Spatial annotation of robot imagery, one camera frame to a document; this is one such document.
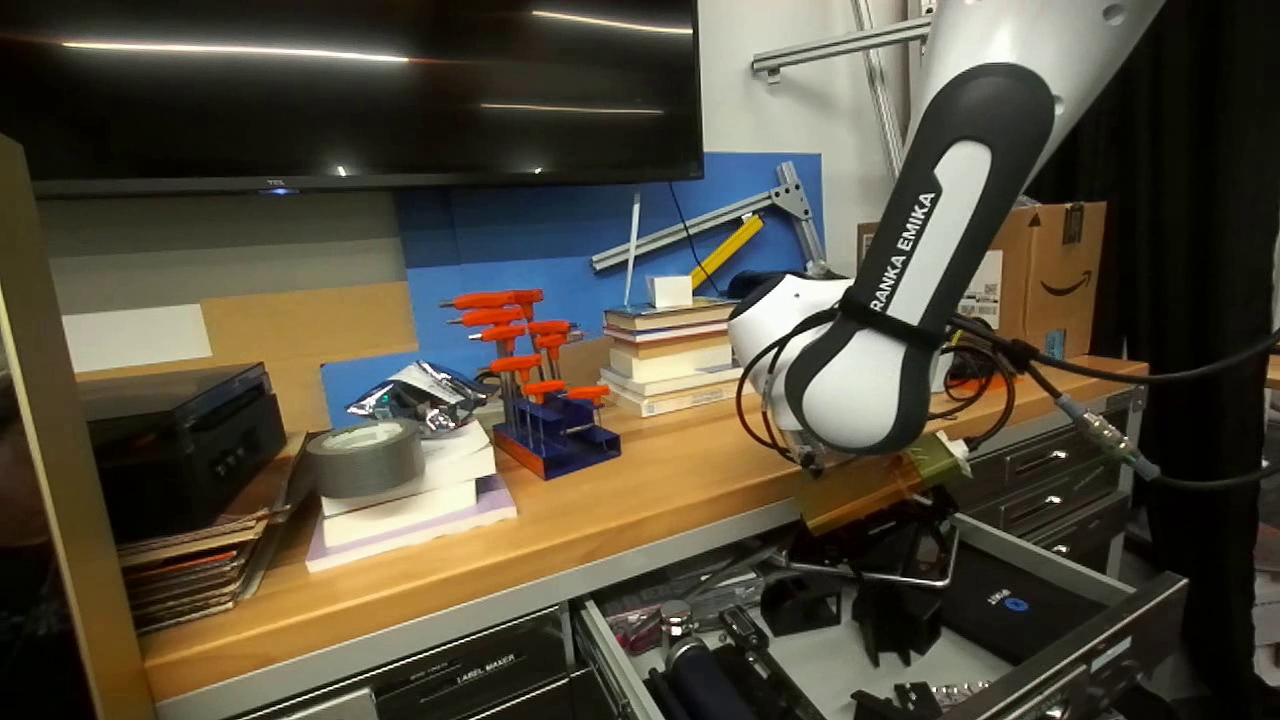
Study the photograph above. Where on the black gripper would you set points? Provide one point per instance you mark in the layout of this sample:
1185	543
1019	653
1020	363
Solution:
898	554

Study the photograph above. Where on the black slanted plastic housing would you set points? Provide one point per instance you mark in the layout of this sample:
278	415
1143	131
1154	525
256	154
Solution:
803	606

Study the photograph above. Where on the black metal drawer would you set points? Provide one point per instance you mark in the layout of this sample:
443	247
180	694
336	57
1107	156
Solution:
1132	627

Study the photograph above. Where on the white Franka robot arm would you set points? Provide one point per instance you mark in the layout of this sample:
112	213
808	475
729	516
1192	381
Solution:
935	200

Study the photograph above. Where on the black drawer cabinet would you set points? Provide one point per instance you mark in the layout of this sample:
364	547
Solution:
1055	514
467	674

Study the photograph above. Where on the black box with blue logo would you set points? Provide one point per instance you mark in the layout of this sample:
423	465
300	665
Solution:
1000	627

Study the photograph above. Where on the black tablet with silver rim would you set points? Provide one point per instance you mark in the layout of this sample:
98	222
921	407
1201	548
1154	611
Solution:
819	548

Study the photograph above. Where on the dark blue flashlight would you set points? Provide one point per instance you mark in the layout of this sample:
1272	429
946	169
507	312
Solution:
705	687

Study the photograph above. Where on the clear plastic bag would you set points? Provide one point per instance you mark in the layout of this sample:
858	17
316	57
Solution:
694	581

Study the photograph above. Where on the stack of books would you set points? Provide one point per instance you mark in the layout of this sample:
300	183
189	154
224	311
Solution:
681	399

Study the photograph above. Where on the thick cream book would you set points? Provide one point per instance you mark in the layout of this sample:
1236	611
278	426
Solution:
664	359

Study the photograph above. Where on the thin dark book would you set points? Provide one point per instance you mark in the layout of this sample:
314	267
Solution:
664	318

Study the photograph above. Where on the large cardboard shipping box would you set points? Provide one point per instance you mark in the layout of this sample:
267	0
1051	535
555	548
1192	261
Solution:
1064	267

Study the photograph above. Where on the small white box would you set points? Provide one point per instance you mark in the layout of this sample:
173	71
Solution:
672	295

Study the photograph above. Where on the small cardboard box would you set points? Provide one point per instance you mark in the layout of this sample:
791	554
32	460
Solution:
581	363

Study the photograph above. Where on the yellow spirit level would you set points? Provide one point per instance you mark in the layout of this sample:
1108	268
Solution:
724	254

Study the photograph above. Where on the silver framing square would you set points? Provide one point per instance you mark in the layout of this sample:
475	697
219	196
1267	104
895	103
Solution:
664	237

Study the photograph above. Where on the thin white rod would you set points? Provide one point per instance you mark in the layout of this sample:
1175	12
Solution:
632	247

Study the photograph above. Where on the purple board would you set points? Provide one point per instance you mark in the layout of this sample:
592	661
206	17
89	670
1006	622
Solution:
443	543

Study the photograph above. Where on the white foam block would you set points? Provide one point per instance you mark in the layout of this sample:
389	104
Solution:
402	522

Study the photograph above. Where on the black curtain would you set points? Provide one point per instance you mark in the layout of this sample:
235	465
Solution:
1201	200

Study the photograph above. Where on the crumpled foil bag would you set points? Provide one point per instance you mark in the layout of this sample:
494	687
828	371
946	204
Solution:
423	399

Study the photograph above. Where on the blue back panel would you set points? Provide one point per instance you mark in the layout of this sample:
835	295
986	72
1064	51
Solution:
535	241

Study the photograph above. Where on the brown hardboard panel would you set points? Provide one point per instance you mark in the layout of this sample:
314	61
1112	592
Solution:
292	333

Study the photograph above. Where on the stack of dark boards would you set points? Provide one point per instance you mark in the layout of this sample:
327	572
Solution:
201	572

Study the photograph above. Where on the black printer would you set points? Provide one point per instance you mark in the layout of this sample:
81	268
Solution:
180	446

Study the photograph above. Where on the large black TV screen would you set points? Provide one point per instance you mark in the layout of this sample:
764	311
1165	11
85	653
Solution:
333	94

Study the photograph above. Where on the white paper label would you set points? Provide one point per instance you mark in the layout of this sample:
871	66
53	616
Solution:
132	337

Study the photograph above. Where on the gold wrist camera bar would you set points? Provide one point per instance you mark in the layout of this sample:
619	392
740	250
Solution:
887	486

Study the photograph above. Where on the grey duct tape roll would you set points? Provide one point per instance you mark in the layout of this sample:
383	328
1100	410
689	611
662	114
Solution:
360	460

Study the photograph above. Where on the wooden post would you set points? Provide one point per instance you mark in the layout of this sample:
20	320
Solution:
53	400

